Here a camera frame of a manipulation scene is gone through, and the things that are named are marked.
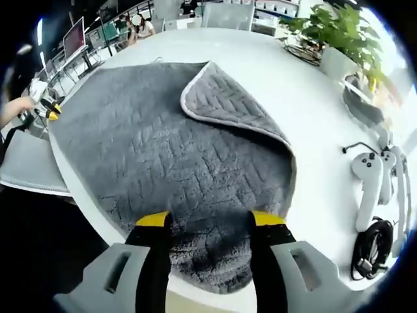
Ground large computer monitor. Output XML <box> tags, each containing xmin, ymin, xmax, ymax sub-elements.
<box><xmin>63</xmin><ymin>17</ymin><xmax>89</xmax><ymax>62</ymax></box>

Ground white high-back chair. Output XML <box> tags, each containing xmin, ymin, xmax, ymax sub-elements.
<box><xmin>201</xmin><ymin>2</ymin><xmax>255</xmax><ymax>33</ymax></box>

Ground white plant pot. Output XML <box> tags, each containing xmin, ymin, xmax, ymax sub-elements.
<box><xmin>320</xmin><ymin>46</ymin><xmax>360</xmax><ymax>82</ymax></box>

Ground shelf with white bins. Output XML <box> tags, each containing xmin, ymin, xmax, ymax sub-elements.
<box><xmin>255</xmin><ymin>0</ymin><xmax>301</xmax><ymax>18</ymax></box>

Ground thin black-tipped cable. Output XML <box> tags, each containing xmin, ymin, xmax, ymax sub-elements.
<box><xmin>341</xmin><ymin>141</ymin><xmax>377</xmax><ymax>155</ymax></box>

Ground person's left hand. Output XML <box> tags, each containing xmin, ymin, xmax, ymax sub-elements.
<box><xmin>3</xmin><ymin>97</ymin><xmax>36</xmax><ymax>127</ymax></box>

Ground grey and white headset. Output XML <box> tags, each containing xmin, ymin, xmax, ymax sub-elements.
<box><xmin>341</xmin><ymin>74</ymin><xmax>386</xmax><ymax>125</ymax></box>

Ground coiled black cables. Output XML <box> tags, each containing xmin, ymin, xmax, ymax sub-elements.
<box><xmin>281</xmin><ymin>38</ymin><xmax>324</xmax><ymax>68</ymax></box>

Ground green leafy plant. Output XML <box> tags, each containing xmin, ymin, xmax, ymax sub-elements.
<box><xmin>279</xmin><ymin>5</ymin><xmax>392</xmax><ymax>95</ymax></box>

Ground white handheld controller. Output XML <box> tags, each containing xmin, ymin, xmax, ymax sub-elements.
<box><xmin>349</xmin><ymin>152</ymin><xmax>384</xmax><ymax>233</ymax></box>
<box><xmin>379</xmin><ymin>147</ymin><xmax>399</xmax><ymax>207</ymax></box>

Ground black strap bundle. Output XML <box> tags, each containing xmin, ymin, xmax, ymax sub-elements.
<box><xmin>349</xmin><ymin>216</ymin><xmax>394</xmax><ymax>282</ymax></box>

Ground white mesh office chair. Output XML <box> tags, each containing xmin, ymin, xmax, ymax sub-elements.
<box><xmin>0</xmin><ymin>131</ymin><xmax>72</xmax><ymax>197</ymax></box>

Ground grey textured towel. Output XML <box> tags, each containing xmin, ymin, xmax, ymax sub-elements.
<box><xmin>48</xmin><ymin>60</ymin><xmax>300</xmax><ymax>295</ymax></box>

